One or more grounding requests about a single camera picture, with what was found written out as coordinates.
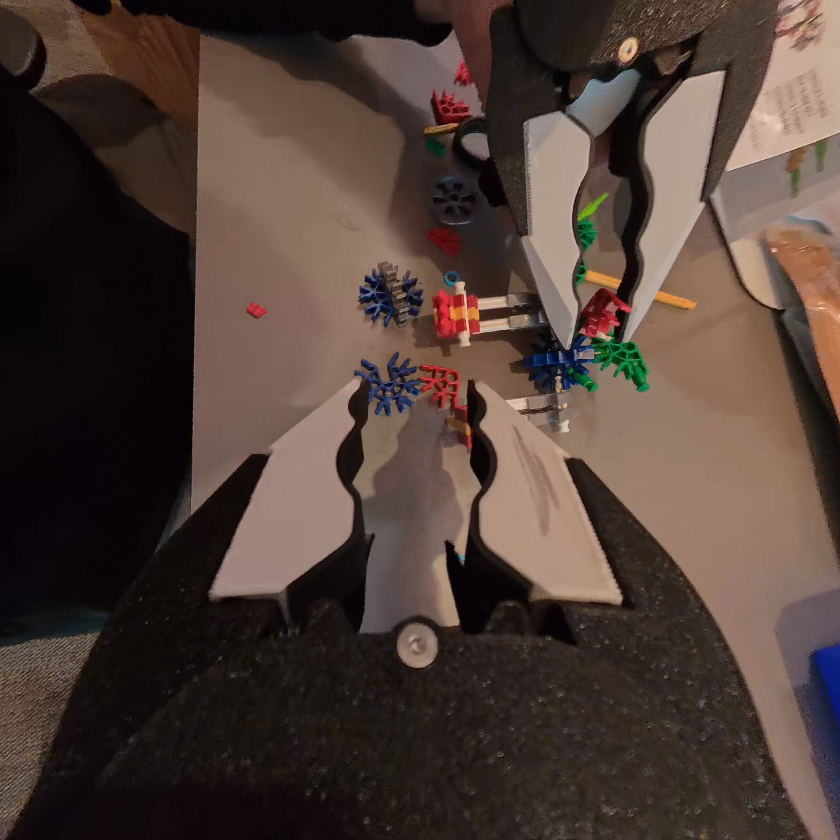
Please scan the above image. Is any long yellow rod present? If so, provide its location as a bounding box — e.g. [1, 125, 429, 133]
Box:
[583, 268, 698, 311]

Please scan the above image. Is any person's black clothed body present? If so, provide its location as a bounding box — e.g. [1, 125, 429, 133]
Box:
[0, 66, 198, 631]

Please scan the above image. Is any blue snowflake connector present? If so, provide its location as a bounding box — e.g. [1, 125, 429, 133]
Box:
[354, 353, 424, 416]

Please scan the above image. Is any brown toy parts bag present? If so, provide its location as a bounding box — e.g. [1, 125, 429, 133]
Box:
[764, 223, 840, 421]

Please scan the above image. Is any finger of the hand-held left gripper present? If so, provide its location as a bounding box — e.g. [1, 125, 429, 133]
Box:
[524, 110, 597, 352]
[619, 67, 728, 343]

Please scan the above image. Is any person's left hand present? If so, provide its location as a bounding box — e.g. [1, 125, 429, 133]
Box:
[453, 10, 493, 81]

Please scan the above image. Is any blue plastic bin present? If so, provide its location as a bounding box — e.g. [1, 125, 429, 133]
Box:
[814, 646, 840, 723]

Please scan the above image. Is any white instruction booklet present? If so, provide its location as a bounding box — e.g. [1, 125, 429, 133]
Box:
[725, 0, 840, 198]

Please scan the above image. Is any blue and green toy model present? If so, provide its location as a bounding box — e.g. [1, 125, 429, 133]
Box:
[521, 193, 652, 395]

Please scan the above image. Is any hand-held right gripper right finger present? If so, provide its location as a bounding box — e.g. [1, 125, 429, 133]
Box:
[459, 379, 624, 635]

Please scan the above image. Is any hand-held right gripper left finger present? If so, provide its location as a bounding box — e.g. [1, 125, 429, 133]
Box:
[209, 379, 375, 634]

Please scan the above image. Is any blue and grey connector stack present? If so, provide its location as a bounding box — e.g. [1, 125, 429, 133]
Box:
[359, 261, 424, 327]

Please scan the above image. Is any grey wheel hub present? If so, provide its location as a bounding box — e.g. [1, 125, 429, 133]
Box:
[431, 176, 480, 227]

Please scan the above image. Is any black rubber tire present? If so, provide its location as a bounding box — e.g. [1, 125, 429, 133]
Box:
[453, 117, 493, 168]

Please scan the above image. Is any red yellow claw toy assembly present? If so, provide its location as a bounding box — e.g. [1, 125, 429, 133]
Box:
[430, 281, 549, 350]
[446, 392, 573, 454]

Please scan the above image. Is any white and pale blue stand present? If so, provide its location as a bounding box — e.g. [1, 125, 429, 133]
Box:
[712, 164, 840, 311]

